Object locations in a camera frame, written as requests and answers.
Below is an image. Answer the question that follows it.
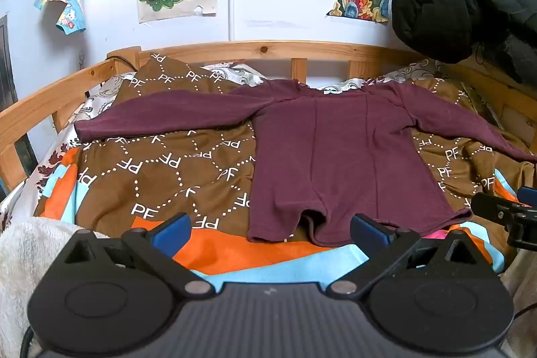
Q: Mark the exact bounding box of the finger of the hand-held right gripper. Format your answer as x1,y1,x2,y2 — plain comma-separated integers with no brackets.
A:
471,191,537,250
517,185,537,209

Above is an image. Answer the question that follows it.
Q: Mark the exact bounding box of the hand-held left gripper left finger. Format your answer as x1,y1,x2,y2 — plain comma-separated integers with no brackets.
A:
63,212,215,297

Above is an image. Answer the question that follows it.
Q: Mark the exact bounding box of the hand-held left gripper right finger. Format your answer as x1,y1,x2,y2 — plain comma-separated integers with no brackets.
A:
325,213,483,298

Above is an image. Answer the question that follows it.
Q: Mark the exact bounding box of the maroon long-sleeve shirt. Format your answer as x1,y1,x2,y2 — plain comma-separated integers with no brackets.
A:
73,78,537,247

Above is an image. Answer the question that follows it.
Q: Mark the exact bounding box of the brown printed blanket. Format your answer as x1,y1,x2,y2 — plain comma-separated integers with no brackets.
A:
76,53,537,275

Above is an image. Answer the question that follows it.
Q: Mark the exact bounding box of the white fluffy blanket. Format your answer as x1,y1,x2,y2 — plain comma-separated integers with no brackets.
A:
0,217,110,358

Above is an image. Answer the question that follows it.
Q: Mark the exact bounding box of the white floral bed sheet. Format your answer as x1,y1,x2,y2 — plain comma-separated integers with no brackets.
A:
0,59,496,225

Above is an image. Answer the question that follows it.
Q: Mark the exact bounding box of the dark door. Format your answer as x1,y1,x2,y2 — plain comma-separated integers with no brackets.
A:
0,15,37,179

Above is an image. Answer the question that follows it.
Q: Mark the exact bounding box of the black cable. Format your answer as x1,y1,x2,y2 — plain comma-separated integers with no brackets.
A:
107,55,140,72

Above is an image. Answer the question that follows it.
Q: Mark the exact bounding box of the wooden bed frame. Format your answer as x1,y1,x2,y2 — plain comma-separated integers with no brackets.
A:
0,40,537,192

